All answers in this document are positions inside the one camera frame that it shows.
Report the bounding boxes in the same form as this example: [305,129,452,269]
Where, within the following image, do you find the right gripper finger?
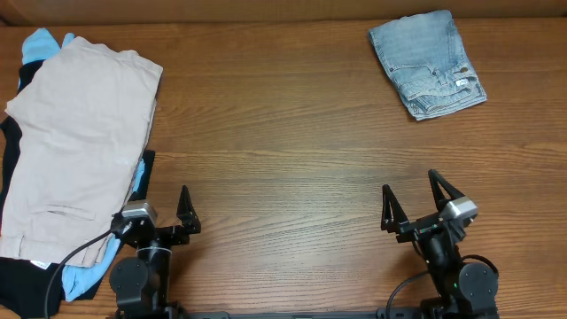
[428,169,464,211]
[381,184,408,233]

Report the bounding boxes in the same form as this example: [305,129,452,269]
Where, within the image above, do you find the beige khaki shorts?
[1,37,163,267]

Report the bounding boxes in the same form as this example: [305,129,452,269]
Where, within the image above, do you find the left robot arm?
[110,186,201,318]

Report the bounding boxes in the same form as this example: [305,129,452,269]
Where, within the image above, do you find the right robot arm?
[377,169,500,319]

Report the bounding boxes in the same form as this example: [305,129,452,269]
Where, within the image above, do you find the folded light blue jeans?
[369,10,487,121]

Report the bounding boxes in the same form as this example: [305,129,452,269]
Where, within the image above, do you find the light blue shirt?
[19,28,154,302]

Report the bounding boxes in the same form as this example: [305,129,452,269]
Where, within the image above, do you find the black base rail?
[185,307,426,319]

